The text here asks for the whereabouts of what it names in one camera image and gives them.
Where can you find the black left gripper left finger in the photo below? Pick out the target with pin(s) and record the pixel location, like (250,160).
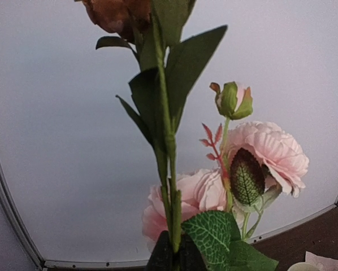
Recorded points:
(161,258)

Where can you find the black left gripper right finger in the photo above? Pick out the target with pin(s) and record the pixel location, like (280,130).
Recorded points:
(190,258)

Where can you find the pink rose stem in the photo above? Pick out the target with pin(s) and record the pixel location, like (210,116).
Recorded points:
(257,161)

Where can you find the pink tissue wrapping sheet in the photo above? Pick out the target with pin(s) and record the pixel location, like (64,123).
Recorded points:
(322,263)

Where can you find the orange brown flower stem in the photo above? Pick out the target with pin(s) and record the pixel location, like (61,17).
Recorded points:
(169,68)

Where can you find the cream printed mug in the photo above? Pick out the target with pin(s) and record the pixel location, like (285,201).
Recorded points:
(303,266)

